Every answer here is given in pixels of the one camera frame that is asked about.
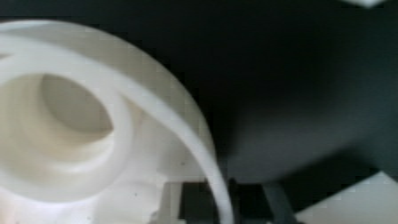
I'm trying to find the white U-shaped fence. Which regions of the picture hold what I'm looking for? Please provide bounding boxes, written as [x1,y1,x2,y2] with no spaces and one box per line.
[272,0,398,224]

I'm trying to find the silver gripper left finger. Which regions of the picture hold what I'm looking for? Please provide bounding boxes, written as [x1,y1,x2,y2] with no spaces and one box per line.
[180,182,219,224]

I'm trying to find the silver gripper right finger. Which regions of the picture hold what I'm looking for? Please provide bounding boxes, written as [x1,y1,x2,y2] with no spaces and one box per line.
[262,182,301,224]

